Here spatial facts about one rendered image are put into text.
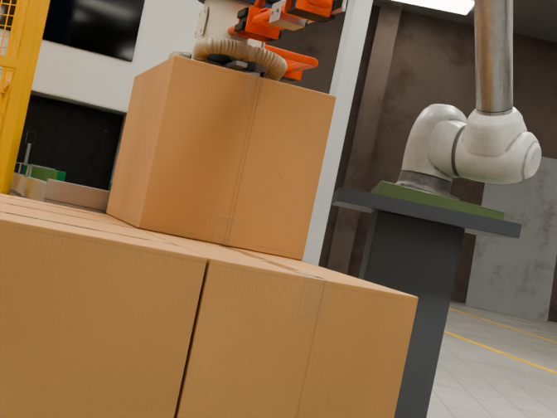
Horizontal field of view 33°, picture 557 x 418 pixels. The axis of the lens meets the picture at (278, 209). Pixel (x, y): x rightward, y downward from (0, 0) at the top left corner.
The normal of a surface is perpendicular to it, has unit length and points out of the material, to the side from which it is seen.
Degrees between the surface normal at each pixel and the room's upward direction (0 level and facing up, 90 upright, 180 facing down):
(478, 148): 116
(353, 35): 90
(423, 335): 90
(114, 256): 90
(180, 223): 90
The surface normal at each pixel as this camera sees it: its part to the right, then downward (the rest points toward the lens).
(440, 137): -0.50, -0.28
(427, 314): -0.03, -0.02
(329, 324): 0.33, 0.06
